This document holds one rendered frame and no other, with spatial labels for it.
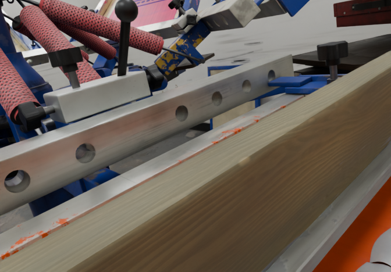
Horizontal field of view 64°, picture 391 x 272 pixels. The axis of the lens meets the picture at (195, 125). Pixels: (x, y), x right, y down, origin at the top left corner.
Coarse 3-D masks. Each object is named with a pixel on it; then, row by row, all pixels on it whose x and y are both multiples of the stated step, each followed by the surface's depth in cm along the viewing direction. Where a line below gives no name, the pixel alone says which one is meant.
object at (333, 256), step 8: (328, 256) 21; (336, 256) 21; (344, 256) 21; (352, 256) 21; (320, 264) 21; (328, 264) 21; (336, 264) 21; (344, 264) 20; (352, 264) 20; (360, 264) 20
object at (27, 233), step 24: (288, 96) 49; (240, 120) 42; (192, 144) 37; (144, 168) 33; (168, 168) 32; (96, 192) 30; (120, 192) 29; (48, 216) 27; (72, 216) 26; (0, 240) 25; (24, 240) 24
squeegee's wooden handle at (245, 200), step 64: (384, 64) 26; (256, 128) 17; (320, 128) 18; (384, 128) 25; (128, 192) 13; (192, 192) 12; (256, 192) 15; (320, 192) 19; (64, 256) 10; (128, 256) 10; (192, 256) 12; (256, 256) 15
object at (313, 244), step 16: (384, 160) 24; (368, 176) 22; (384, 176) 23; (352, 192) 21; (368, 192) 21; (336, 208) 20; (352, 208) 19; (320, 224) 19; (336, 224) 18; (304, 240) 18; (320, 240) 17; (336, 240) 18; (288, 256) 17; (304, 256) 16; (320, 256) 17
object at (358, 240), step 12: (384, 192) 27; (372, 204) 26; (384, 204) 25; (360, 216) 25; (372, 216) 24; (384, 216) 24; (348, 228) 24; (360, 228) 23; (372, 228) 23; (384, 228) 23; (348, 240) 22; (360, 240) 22; (372, 240) 22; (348, 252) 21; (360, 252) 21
